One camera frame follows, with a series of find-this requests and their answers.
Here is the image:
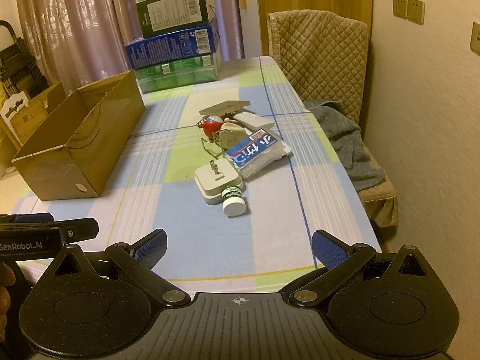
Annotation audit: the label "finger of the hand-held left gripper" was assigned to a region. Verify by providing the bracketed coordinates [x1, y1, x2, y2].
[0, 213, 54, 227]
[50, 217, 100, 241]

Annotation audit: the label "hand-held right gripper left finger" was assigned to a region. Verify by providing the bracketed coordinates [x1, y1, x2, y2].
[52, 228, 192, 308]

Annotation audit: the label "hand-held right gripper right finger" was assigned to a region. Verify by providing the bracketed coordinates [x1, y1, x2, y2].
[288, 229, 432, 307]

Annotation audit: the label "cardboard box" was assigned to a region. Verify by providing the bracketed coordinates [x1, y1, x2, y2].
[11, 70, 146, 201]

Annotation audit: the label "white power adapter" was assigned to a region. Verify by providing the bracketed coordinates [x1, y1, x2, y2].
[194, 158, 245, 206]

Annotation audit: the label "gold braided cord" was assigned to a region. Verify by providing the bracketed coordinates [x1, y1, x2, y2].
[200, 135, 229, 158]

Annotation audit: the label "blue label tissue packet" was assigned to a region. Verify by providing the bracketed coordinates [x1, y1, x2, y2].
[225, 128, 287, 179]

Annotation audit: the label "white power strip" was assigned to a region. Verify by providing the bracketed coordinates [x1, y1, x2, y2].
[237, 112, 274, 131]

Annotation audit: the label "gold box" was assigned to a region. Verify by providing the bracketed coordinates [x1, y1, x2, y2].
[199, 99, 251, 117]

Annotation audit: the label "person's left hand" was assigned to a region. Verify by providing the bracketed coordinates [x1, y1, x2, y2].
[0, 264, 16, 346]

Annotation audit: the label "white bottle with green label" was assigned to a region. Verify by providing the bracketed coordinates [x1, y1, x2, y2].
[220, 185, 249, 217]

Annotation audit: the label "grey towel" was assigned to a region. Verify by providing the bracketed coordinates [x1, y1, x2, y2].
[303, 99, 387, 192]

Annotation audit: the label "small stacked cardboard boxes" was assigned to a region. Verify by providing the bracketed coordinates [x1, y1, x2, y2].
[11, 82, 66, 147]

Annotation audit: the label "white carved board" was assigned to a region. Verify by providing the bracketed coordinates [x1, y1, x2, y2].
[0, 91, 29, 136]

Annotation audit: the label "red toy figure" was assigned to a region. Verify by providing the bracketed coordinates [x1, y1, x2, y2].
[196, 117, 226, 137]

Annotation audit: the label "black folding ladder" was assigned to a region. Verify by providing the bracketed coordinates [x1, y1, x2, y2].
[0, 20, 47, 100]

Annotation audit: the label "light green clear box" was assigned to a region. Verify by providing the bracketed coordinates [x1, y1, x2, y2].
[134, 53, 222, 94]

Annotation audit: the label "blue carton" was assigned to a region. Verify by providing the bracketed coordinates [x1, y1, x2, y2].
[125, 24, 221, 70]

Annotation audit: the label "mauve curtain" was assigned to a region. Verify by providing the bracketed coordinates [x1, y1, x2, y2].
[15, 0, 244, 94]

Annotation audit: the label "chair with quilted cover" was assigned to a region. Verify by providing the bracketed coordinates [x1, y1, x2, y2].
[266, 9, 399, 227]

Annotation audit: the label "dark green carton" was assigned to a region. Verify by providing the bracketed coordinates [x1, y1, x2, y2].
[136, 0, 218, 39]

